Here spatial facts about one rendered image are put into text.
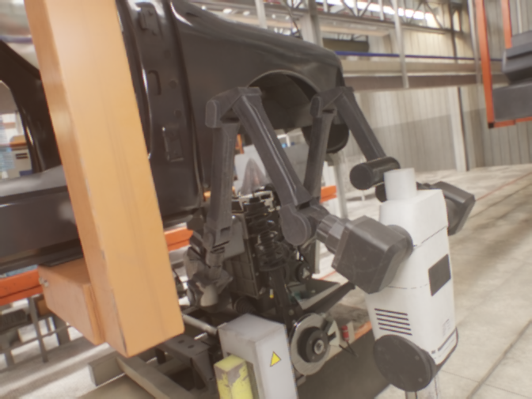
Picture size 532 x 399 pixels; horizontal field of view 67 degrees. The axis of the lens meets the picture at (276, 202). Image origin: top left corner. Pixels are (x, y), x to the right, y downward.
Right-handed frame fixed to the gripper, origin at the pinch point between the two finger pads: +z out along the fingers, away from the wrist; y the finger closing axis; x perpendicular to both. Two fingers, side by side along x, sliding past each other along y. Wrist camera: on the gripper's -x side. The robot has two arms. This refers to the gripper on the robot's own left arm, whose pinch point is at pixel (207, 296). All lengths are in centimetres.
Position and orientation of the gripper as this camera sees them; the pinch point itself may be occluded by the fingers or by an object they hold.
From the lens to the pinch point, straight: 138.6
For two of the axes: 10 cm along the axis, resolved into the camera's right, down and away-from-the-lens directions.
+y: -6.7, 2.1, -7.1
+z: -2.2, 8.6, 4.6
